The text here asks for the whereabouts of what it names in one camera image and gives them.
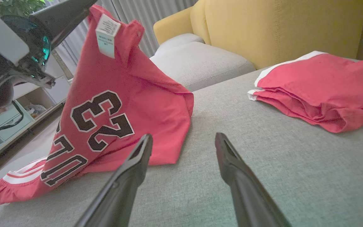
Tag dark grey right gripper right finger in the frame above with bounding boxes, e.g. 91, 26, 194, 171
215, 132, 293, 227

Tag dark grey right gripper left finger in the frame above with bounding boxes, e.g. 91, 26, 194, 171
74, 134, 153, 227

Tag red jersey shirt white sleeves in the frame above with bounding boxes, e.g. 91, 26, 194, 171
0, 4, 194, 205

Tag red shorts white trim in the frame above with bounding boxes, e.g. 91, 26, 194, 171
247, 50, 363, 134

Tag grey fabric sofa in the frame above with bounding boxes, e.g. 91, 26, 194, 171
0, 58, 363, 227

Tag green potted plant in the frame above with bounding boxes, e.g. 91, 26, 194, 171
0, 0, 54, 18

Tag white open shelf unit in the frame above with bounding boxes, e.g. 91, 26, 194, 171
0, 57, 75, 171

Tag light grey seat cushion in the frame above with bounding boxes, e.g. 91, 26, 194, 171
149, 33, 256, 92

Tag yellow armchair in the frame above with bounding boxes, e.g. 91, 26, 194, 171
153, 0, 363, 70

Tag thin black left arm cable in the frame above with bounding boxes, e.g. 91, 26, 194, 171
0, 100, 25, 131

